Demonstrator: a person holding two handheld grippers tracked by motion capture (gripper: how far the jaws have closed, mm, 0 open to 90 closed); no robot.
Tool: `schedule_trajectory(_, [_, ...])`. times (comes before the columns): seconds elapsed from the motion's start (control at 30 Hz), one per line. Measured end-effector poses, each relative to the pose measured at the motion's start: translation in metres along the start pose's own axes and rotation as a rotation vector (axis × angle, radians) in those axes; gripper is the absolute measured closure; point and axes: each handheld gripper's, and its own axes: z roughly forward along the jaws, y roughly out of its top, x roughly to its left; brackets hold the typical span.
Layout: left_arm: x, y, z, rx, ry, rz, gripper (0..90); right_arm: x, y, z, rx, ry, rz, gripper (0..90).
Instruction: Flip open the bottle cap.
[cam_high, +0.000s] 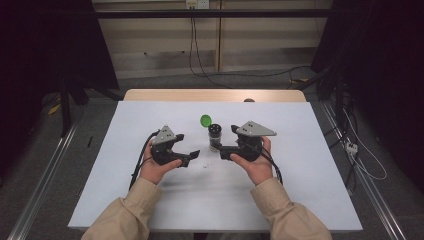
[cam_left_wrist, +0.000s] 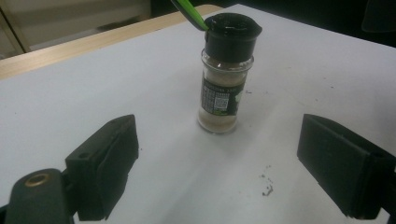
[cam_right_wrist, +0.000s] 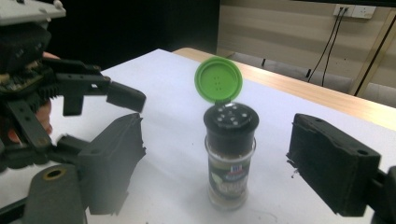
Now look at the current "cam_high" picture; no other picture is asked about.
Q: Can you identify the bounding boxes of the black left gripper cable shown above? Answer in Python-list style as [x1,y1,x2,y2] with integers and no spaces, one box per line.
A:
[128,130,160,191]

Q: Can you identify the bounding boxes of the black curtain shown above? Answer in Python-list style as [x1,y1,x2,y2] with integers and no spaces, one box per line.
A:
[0,0,120,174]
[310,0,424,191]

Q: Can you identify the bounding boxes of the black metal stand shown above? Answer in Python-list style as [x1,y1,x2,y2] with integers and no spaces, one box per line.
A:
[59,74,73,138]

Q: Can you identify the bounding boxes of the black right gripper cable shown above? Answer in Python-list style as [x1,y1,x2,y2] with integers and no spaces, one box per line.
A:
[259,147,285,186]

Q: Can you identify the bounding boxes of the wooden table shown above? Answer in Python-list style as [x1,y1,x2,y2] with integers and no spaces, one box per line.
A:
[123,88,307,103]

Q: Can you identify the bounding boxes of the metal floor rail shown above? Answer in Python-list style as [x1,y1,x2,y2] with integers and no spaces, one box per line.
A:
[7,122,80,240]
[320,100,408,240]

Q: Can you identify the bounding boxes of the person's right hand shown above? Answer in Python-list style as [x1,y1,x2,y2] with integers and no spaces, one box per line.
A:
[229,135,275,187]

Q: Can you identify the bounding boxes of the white board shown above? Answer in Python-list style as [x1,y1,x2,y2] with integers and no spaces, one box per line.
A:
[67,100,364,234]

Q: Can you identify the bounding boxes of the person's left hand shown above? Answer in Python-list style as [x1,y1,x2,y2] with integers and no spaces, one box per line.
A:
[138,139,184,186]

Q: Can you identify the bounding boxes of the glass spice jar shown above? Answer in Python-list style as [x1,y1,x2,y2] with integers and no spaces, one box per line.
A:
[207,123,224,153]

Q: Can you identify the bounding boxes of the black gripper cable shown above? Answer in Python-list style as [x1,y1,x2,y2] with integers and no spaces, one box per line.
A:
[259,147,285,186]
[128,130,160,191]

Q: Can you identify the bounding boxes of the white cable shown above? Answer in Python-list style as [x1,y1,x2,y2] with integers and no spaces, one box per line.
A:
[342,107,388,182]

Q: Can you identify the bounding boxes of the black horizontal bar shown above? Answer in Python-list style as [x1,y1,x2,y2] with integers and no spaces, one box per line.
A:
[94,8,335,19]

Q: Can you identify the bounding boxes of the black cable on floor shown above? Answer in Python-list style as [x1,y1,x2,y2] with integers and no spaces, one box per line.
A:
[188,8,315,90]

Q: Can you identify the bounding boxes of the green jar lid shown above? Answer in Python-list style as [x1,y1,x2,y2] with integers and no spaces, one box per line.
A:
[199,114,213,129]

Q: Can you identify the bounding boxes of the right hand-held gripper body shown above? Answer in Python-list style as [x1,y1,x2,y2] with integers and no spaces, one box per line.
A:
[234,120,278,163]

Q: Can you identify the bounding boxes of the white wall socket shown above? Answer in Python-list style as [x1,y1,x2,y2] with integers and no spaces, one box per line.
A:
[185,0,211,10]

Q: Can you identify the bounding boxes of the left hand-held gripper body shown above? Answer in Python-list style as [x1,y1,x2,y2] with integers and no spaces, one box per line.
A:
[150,124,183,166]

